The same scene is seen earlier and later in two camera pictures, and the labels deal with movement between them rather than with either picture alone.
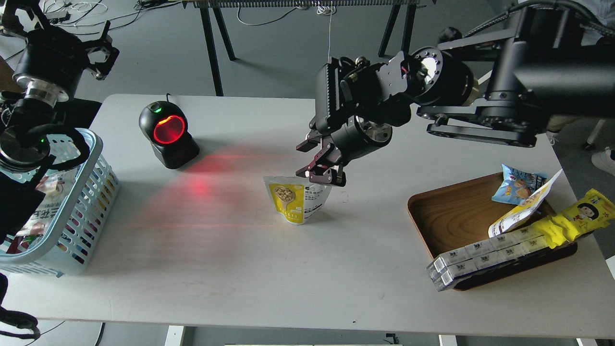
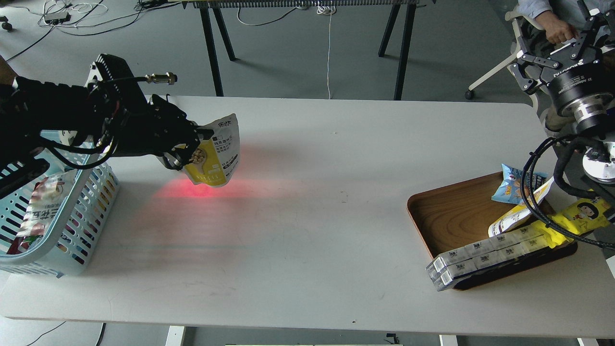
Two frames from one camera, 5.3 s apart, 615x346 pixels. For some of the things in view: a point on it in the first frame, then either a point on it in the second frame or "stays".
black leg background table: x=210 y=8 stays
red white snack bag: x=57 y=188 stays
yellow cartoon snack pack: x=594 y=212 stays
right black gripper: x=356 y=135 to x=582 y=89
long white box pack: x=448 y=267 stays
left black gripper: x=52 y=60 to x=147 y=128
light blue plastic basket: x=70 y=249 stays
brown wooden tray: x=453 y=216 stays
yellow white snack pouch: x=296 y=198 to x=214 y=161
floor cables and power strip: x=91 y=13 stays
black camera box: x=327 y=94 to x=115 y=74
